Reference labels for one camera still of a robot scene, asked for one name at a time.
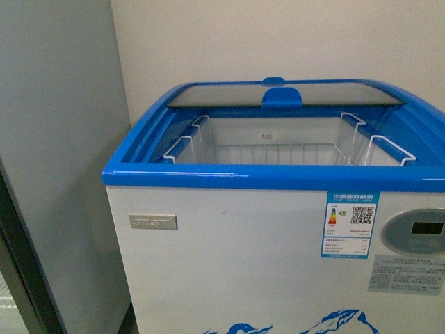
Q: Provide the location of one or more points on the glass sliding freezer lid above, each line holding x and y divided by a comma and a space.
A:
290, 95

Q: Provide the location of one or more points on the white blue chest freezer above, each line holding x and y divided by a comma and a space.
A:
246, 257

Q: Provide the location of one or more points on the silver brand badge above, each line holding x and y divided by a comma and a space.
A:
153, 222

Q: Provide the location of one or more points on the blue energy label sticker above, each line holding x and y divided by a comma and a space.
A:
348, 224

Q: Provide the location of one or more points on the oval grey control panel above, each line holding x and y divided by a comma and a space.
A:
416, 232

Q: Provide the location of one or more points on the grey instruction sticker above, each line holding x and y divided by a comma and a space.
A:
407, 275

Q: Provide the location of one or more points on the white wire freezer basket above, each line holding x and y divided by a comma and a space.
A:
314, 141

